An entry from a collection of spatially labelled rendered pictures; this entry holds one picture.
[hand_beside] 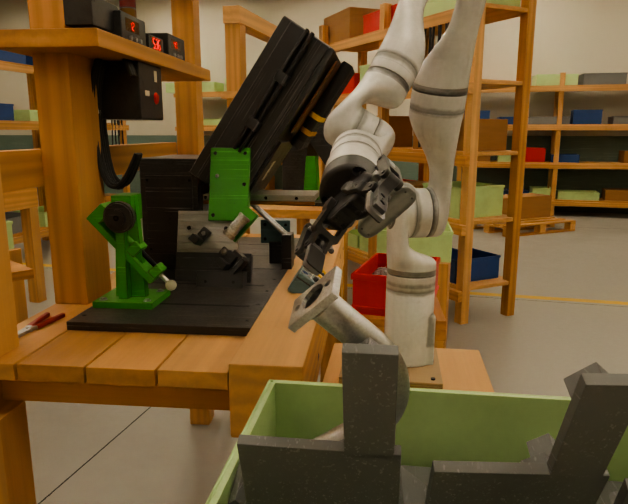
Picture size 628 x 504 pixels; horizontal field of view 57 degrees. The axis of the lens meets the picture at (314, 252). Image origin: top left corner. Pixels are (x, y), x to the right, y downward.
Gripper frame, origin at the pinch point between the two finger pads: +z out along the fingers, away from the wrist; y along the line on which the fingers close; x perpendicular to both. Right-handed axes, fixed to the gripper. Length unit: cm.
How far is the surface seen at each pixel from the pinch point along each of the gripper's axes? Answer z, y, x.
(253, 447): 16.5, -13.9, 3.8
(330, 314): 13.2, 0.5, -0.4
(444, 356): -45, -26, 50
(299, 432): -6.6, -31.4, 20.6
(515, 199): -328, -46, 176
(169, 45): -128, -50, -40
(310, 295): 10.7, -0.9, -1.9
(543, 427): -7.5, -5.1, 42.5
